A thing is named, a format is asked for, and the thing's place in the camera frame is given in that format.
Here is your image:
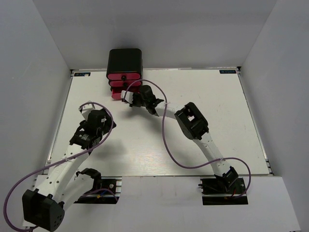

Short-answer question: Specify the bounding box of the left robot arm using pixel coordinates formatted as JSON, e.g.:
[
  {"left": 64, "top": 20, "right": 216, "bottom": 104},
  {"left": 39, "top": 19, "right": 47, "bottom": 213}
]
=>
[{"left": 22, "top": 106, "right": 116, "bottom": 232}]

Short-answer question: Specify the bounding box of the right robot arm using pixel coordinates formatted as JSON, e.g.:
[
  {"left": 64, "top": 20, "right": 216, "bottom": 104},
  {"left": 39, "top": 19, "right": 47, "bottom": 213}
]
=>
[{"left": 121, "top": 85, "right": 239, "bottom": 193}]

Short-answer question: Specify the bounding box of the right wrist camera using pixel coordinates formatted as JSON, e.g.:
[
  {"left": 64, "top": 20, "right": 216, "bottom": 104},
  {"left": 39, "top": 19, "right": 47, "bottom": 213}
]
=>
[{"left": 121, "top": 90, "right": 134, "bottom": 104}]

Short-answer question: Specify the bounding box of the pink top drawer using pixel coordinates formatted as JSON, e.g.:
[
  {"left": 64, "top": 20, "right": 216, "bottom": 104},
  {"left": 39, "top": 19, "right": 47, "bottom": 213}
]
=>
[{"left": 107, "top": 72, "right": 141, "bottom": 81}]

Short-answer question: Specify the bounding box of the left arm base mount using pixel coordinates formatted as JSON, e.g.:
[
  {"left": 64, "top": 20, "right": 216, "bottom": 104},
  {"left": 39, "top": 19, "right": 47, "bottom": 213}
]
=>
[{"left": 74, "top": 177, "right": 122, "bottom": 204}]

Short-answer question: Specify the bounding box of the pink bottom drawer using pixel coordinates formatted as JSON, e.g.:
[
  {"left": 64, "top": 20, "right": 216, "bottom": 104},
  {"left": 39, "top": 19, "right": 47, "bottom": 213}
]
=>
[{"left": 110, "top": 87, "right": 140, "bottom": 100}]

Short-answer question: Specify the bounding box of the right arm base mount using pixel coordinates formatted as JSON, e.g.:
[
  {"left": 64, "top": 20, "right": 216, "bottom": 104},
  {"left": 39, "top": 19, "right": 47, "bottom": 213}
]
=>
[{"left": 198, "top": 178, "right": 248, "bottom": 206}]

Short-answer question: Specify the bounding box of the purple cable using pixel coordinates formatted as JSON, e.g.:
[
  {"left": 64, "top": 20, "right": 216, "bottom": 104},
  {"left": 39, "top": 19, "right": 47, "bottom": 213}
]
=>
[
  {"left": 4, "top": 102, "right": 119, "bottom": 232},
  {"left": 124, "top": 80, "right": 252, "bottom": 199}
]

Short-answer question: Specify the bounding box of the pink drawer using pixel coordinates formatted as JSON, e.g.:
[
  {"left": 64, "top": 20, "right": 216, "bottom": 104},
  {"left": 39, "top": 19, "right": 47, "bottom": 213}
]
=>
[
  {"left": 110, "top": 87, "right": 140, "bottom": 100},
  {"left": 109, "top": 80, "right": 142, "bottom": 88},
  {"left": 107, "top": 72, "right": 141, "bottom": 81}
]

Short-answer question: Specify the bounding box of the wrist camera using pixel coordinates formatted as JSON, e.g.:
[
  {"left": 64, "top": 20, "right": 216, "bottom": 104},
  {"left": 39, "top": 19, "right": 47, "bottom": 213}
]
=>
[
  {"left": 121, "top": 90, "right": 134, "bottom": 104},
  {"left": 78, "top": 101, "right": 95, "bottom": 120}
]

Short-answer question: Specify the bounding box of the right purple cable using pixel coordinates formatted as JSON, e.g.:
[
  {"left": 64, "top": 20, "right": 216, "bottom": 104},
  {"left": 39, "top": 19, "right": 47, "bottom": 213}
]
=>
[{"left": 124, "top": 80, "right": 252, "bottom": 199}]

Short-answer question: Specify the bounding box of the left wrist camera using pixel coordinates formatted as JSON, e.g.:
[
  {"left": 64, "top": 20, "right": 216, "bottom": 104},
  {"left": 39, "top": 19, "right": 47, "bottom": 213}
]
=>
[{"left": 78, "top": 101, "right": 95, "bottom": 120}]

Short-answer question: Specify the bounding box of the black drawer cabinet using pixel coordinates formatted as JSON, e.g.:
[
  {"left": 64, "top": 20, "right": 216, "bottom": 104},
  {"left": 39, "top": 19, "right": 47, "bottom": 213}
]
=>
[{"left": 106, "top": 48, "right": 143, "bottom": 88}]

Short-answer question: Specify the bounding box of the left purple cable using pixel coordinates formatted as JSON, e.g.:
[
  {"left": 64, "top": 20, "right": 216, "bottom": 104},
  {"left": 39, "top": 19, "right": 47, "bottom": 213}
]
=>
[{"left": 4, "top": 102, "right": 119, "bottom": 232}]

